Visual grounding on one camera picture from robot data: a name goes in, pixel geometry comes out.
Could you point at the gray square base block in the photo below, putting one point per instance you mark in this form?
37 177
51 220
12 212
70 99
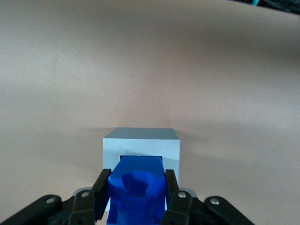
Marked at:
140 144

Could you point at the brown table cover sheet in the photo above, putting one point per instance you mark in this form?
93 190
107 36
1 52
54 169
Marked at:
117 70

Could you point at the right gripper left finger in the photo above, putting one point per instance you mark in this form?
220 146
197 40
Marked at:
82 206

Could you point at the blue plastic part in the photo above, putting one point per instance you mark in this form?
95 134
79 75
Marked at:
138 187

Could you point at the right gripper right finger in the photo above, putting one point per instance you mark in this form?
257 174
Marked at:
187 206

